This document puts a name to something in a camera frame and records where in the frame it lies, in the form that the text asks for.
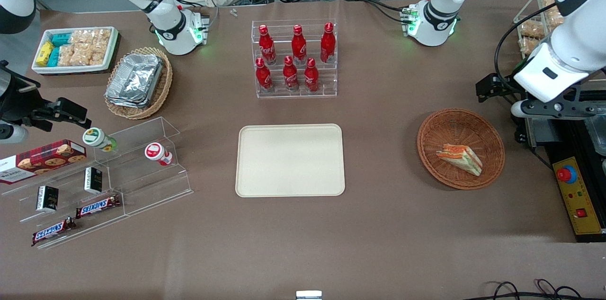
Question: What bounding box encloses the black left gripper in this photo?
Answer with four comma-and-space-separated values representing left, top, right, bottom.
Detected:
476, 73, 606, 121

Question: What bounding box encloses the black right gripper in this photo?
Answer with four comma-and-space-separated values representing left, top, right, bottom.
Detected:
0, 61, 91, 132

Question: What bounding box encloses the round brown wicker basket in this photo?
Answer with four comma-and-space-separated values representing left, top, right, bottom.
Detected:
417, 108, 506, 191

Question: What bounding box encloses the triangular wrapped sandwich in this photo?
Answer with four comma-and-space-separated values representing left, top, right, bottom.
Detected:
436, 143, 483, 177

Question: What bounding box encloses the oval light wicker basket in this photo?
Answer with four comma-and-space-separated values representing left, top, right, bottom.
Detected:
104, 46, 174, 120

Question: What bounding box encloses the cream plastic tray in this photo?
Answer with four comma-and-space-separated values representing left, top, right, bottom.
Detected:
235, 124, 346, 198

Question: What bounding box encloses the red tartan cookie box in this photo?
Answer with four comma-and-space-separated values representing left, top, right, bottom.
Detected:
0, 139, 88, 185

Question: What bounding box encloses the green lid white jar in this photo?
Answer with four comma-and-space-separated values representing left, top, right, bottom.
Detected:
82, 127, 118, 153

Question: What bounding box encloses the wrapped bread roll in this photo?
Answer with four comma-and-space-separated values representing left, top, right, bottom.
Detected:
518, 21, 551, 39
540, 0, 565, 27
518, 37, 541, 55

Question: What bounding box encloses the yellow snack pack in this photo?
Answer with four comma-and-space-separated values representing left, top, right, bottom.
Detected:
36, 41, 54, 67

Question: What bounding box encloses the small black box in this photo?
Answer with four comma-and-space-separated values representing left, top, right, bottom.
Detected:
36, 185, 60, 212
84, 166, 104, 195

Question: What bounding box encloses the silver foil packet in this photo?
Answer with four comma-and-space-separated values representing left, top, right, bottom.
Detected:
105, 53, 164, 109

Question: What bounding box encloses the white rectangular snack bin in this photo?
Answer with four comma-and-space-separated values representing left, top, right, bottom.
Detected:
31, 26, 119, 75

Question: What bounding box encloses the Snickers chocolate bar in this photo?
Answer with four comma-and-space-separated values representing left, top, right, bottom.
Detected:
31, 217, 77, 247
75, 194, 122, 220

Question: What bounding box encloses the red lid white jar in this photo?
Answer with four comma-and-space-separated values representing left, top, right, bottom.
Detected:
144, 142, 174, 167

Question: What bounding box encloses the clear acrylic stepped shelf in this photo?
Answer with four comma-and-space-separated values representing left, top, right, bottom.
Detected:
0, 116, 194, 250

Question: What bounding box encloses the red emergency stop button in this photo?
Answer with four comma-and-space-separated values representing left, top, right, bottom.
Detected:
556, 165, 579, 185

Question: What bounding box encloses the yellow black control box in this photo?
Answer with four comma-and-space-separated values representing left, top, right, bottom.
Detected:
552, 155, 606, 243

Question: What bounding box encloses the clear acrylic bottle rack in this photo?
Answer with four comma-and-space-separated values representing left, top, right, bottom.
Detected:
250, 19, 339, 99

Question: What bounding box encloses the red cola bottle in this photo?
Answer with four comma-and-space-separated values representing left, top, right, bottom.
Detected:
255, 57, 274, 91
291, 25, 308, 65
320, 22, 337, 64
283, 56, 300, 92
258, 25, 277, 65
303, 57, 320, 93

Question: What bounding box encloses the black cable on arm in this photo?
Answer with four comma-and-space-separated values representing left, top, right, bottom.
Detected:
494, 3, 559, 98

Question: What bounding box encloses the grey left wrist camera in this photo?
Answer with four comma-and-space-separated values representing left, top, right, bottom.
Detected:
510, 100, 536, 119

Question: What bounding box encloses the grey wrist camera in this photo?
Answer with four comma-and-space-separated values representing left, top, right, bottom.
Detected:
510, 100, 536, 119
0, 122, 30, 145

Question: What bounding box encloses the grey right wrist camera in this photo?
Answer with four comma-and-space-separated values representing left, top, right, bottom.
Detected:
0, 122, 30, 145

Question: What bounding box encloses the black metal rail machine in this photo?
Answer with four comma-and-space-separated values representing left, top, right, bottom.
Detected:
514, 78, 606, 173

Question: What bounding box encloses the black arm base cable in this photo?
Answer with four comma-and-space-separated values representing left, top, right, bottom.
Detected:
364, 0, 413, 24

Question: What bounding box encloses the black floor cable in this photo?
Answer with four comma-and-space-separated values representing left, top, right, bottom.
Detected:
477, 278, 606, 300

